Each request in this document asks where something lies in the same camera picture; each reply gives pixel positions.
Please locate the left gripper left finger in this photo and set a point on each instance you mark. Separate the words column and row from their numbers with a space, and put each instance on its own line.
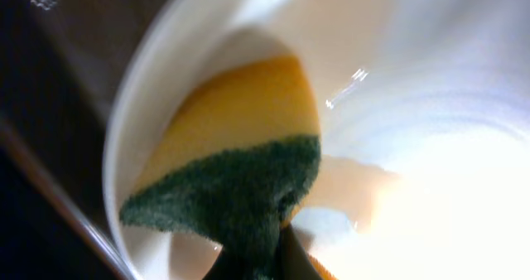
column 228, row 266

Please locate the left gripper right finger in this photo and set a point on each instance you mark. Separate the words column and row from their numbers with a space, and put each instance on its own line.
column 292, row 258

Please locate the green and yellow sponge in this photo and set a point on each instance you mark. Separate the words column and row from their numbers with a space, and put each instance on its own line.
column 233, row 164

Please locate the brown serving tray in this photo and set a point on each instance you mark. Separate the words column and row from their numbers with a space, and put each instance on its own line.
column 62, row 62

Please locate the pale blue-white plate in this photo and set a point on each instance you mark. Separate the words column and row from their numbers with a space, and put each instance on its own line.
column 423, row 108

